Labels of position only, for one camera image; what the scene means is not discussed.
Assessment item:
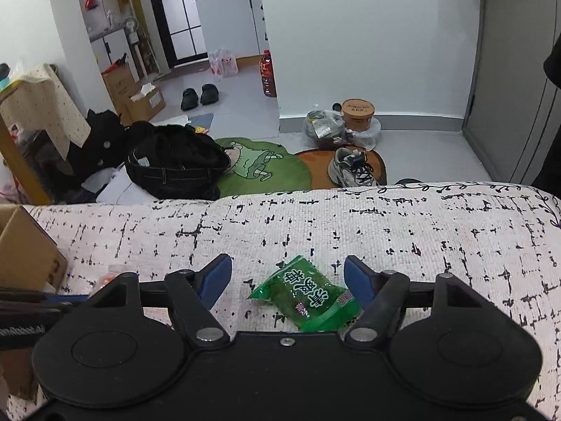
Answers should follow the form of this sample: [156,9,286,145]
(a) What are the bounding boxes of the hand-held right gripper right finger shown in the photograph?
[344,255,481,344]

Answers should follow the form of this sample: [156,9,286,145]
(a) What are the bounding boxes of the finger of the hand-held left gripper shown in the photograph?
[0,287,91,310]

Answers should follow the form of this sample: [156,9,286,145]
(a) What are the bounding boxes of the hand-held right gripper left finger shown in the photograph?
[89,253,233,344]

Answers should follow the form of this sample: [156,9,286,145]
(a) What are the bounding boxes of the dark green snack packet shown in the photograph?
[247,255,365,333]

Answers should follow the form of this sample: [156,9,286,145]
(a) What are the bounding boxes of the cardboard box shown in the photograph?
[0,205,68,400]

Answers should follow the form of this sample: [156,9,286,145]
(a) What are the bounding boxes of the printed blanket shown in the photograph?
[6,181,561,421]

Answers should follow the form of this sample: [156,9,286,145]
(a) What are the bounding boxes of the grey sneaker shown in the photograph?
[328,148,380,189]

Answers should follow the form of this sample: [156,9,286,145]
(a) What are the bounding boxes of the green frog rug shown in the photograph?
[214,137,312,196]

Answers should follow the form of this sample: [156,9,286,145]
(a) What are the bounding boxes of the clear plastic bag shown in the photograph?
[305,107,382,150]

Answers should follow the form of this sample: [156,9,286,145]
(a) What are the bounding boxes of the brown paper bowl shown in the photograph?
[341,98,377,132]

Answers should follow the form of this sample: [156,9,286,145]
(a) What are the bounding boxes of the table with dotted cloth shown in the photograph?
[0,63,91,205]

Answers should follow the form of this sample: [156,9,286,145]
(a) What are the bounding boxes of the red drink bottle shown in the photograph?
[259,50,278,98]

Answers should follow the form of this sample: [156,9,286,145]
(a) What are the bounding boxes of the pink plastic bag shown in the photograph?
[208,48,239,78]

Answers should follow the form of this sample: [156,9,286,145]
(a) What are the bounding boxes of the tall cardboard carton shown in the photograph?
[101,61,141,115]

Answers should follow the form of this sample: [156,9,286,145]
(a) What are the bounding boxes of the white low cabinet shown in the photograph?
[89,28,133,75]

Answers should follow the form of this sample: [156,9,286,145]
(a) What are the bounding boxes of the grey wardrobe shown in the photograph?
[462,0,561,185]

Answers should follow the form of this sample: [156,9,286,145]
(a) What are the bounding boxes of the white kitchen cabinet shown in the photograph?
[192,0,268,60]

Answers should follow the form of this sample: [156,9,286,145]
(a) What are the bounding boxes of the white fan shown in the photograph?
[122,17,141,45]

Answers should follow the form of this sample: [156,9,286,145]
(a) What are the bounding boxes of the black-framed glass door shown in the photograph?
[144,0,207,65]

